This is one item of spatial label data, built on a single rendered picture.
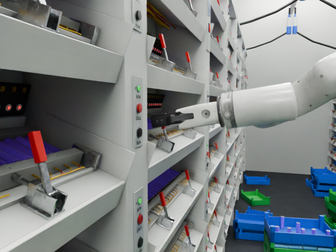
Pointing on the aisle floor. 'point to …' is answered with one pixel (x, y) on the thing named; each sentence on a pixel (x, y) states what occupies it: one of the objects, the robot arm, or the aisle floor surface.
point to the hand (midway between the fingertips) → (160, 120)
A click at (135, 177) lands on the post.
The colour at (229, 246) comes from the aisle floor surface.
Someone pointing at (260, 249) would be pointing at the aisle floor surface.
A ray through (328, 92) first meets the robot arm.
